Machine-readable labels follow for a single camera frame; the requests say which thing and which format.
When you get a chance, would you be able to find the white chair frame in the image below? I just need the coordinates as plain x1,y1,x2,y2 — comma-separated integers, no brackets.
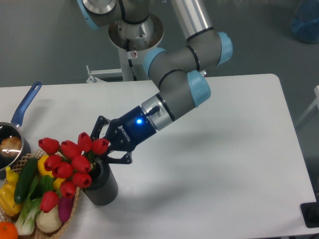
295,86,319,129

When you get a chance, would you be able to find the red tulip bouquet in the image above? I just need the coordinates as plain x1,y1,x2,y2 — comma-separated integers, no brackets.
38,132,110,213

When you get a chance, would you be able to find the dark grey ribbed vase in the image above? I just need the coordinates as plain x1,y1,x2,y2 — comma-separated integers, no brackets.
83,160,118,206

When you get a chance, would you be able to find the woven wicker basket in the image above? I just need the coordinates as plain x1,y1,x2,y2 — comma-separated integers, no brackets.
0,149,80,239

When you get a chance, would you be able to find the bread roll in pan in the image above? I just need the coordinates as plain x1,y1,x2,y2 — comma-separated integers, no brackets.
0,136,22,158

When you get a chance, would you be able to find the orange fruit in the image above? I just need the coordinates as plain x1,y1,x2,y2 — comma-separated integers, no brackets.
0,222,18,239

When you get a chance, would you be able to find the blue transparent container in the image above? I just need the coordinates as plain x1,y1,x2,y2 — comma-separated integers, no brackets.
289,0,319,44

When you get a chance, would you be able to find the green cucumber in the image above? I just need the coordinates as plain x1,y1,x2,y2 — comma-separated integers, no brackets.
14,158,38,204

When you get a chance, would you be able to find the yellow mango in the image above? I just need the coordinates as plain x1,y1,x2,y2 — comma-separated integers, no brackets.
37,154,65,191

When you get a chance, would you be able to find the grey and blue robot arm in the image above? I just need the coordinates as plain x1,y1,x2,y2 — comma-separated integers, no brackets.
78,0,233,164

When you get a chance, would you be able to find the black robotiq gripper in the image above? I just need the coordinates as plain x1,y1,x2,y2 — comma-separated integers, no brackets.
90,106,156,164

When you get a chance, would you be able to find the white onion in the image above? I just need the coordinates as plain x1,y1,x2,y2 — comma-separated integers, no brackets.
36,207,62,233

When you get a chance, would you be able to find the green bok choy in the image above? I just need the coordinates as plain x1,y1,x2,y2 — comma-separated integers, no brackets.
15,175,59,236

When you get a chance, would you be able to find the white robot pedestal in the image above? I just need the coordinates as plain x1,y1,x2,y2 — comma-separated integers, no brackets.
85,12,207,84

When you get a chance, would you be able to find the purple eggplant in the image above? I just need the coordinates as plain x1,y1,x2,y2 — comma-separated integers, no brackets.
58,196,75,223

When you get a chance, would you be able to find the yellow bell pepper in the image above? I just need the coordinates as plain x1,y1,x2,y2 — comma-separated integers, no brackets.
0,166,23,217

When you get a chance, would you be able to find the blue handled saucepan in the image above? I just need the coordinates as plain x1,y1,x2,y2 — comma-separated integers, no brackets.
0,82,42,180

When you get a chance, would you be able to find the black device at edge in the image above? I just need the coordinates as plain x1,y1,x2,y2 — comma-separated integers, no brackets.
300,202,319,228

